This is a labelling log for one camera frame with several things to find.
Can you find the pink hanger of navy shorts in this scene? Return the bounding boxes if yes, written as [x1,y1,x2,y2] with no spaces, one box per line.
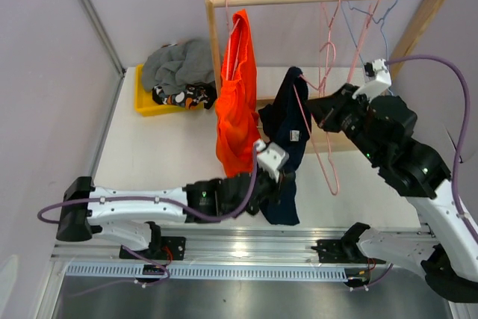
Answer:
[293,42,341,196]

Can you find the aluminium corner post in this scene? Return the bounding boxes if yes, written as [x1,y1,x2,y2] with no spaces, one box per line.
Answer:
[78,0,125,75]

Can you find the yellow plastic bin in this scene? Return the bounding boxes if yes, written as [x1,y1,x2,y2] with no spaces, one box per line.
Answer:
[134,64,187,117]

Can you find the aluminium mounting rail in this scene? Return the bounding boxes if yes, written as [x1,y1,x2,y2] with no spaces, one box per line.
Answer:
[50,210,459,282]

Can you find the blue wire hanger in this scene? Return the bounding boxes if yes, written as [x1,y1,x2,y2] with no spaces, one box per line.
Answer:
[340,0,400,66]

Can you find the grey shorts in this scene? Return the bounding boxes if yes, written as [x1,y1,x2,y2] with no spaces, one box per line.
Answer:
[141,38,215,95]

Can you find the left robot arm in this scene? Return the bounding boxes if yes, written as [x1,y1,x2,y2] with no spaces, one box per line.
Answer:
[56,170,295,259]

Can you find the pink hanger of grey shorts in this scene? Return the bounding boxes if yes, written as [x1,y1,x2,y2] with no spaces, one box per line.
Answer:
[317,0,341,97]

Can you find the pink hanger of orange shorts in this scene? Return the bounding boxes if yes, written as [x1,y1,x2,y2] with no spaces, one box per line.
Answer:
[222,0,242,83]

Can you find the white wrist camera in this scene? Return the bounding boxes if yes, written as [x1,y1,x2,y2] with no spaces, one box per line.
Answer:
[254,139,289,182]
[352,58,391,100]

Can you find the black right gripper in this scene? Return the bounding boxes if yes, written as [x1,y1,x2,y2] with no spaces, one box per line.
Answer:
[307,84,385,165]

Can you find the pink hanger of camouflage shorts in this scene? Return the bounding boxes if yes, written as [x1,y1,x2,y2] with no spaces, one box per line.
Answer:
[347,0,381,83]

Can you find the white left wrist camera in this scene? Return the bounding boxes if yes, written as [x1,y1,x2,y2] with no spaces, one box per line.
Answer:
[254,139,289,182]

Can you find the navy blue shorts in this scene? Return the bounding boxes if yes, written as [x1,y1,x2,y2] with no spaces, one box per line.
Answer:
[258,66,311,226]

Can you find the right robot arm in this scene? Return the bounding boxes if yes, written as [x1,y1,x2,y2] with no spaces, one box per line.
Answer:
[306,84,477,303]

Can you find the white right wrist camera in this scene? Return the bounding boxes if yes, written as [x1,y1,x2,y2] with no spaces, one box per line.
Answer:
[352,58,391,100]

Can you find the orange camouflage shorts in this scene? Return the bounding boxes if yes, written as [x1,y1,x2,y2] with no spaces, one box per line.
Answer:
[152,84,217,110]

